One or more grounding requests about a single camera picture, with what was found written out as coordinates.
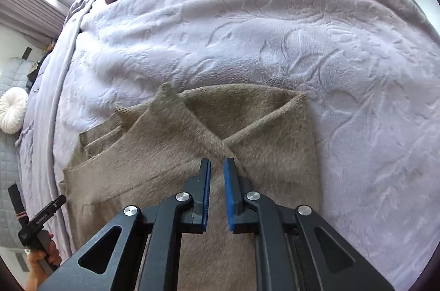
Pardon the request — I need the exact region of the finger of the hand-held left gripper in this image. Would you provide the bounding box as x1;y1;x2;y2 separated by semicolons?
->
21;195;67;234
8;183;28;230

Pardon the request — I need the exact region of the person's left hand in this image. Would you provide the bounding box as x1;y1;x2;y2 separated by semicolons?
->
26;232;62;281

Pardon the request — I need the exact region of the white round pleated cushion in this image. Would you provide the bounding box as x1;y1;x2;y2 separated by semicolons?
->
0;87;29;134

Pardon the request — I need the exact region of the grey quilted bedspread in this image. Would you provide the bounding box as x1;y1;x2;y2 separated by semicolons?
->
0;56;39;248

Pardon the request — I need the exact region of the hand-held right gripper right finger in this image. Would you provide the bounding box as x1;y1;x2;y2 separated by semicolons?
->
223;158;396;291

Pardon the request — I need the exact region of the olive brown knit sweater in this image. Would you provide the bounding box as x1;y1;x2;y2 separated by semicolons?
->
58;82;325;291

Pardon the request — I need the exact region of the lavender embossed blanket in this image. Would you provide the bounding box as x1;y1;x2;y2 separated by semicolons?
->
15;0;440;291

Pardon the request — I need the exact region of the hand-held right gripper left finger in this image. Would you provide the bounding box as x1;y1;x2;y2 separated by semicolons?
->
37;158;211;291

